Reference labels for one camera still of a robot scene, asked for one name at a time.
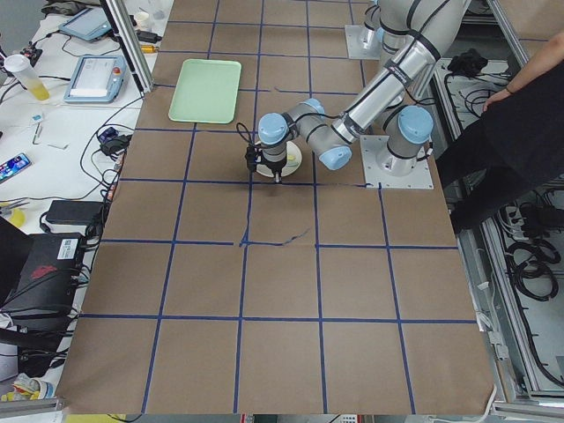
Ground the smartphone on side table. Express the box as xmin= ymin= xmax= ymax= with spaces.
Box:
xmin=0 ymin=153 xmax=32 ymax=183

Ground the black computer case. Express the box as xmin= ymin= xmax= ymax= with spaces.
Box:
xmin=1 ymin=219 xmax=85 ymax=349

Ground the bottle with yellow liquid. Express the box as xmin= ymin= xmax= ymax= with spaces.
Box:
xmin=4 ymin=54 xmax=50 ymax=100

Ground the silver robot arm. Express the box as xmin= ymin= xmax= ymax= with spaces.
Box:
xmin=246 ymin=1 xmax=469 ymax=182

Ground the black power adapter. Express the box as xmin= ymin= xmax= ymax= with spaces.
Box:
xmin=45 ymin=200 xmax=102 ymax=226

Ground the white paper cup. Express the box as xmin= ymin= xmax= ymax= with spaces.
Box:
xmin=133 ymin=11 xmax=152 ymax=32

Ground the white round plate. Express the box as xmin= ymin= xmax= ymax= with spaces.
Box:
xmin=256 ymin=141 xmax=302 ymax=182

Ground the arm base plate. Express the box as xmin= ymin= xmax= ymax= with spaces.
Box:
xmin=345 ymin=25 xmax=383 ymax=60
xmin=360 ymin=135 xmax=434 ymax=189

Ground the near blue teach pendant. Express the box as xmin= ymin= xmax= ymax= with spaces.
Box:
xmin=63 ymin=55 xmax=127 ymax=103

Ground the aluminium frame post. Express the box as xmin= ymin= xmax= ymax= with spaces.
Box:
xmin=100 ymin=0 xmax=153 ymax=94

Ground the far blue teach pendant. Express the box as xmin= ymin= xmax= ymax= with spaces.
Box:
xmin=59 ymin=8 xmax=111 ymax=41

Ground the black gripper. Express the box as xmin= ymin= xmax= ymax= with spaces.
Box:
xmin=259 ymin=160 xmax=284 ymax=183

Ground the person in black clothes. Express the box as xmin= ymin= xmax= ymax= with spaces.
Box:
xmin=436 ymin=33 xmax=563 ymax=234

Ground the blue teach pendant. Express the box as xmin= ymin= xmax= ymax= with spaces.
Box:
xmin=59 ymin=8 xmax=111 ymax=41
xmin=63 ymin=55 xmax=127 ymax=103

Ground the light green tray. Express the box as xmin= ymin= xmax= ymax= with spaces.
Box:
xmin=168 ymin=59 xmax=241 ymax=124

